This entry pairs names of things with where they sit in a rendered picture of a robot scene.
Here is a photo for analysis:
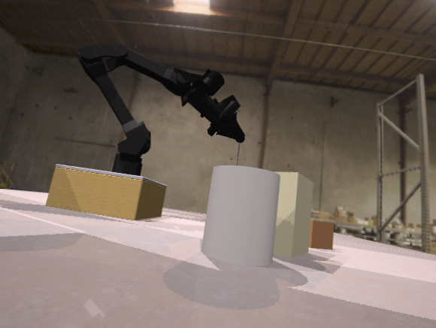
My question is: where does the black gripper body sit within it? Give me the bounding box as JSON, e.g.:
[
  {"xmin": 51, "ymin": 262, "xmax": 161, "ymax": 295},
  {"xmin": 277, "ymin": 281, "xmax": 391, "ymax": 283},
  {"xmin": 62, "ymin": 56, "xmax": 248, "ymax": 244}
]
[{"xmin": 199, "ymin": 98, "xmax": 241, "ymax": 137}]

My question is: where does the grey cylinder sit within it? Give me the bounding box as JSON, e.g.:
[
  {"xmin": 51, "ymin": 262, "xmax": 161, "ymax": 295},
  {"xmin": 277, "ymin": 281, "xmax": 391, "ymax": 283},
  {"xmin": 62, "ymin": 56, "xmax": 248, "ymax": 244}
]
[{"xmin": 201, "ymin": 166, "xmax": 280, "ymax": 266}]

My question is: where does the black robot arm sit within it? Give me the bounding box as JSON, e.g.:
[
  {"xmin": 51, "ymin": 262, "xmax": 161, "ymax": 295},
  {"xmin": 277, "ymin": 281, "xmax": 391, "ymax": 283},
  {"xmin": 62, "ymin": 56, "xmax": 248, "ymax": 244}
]
[{"xmin": 77, "ymin": 44, "xmax": 225, "ymax": 176}]

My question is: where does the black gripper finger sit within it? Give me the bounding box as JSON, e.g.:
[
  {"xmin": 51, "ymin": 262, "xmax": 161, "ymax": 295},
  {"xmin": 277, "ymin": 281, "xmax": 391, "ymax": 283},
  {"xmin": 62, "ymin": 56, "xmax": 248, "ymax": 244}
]
[
  {"xmin": 223, "ymin": 112, "xmax": 245, "ymax": 138},
  {"xmin": 216, "ymin": 127, "xmax": 236, "ymax": 139}
]

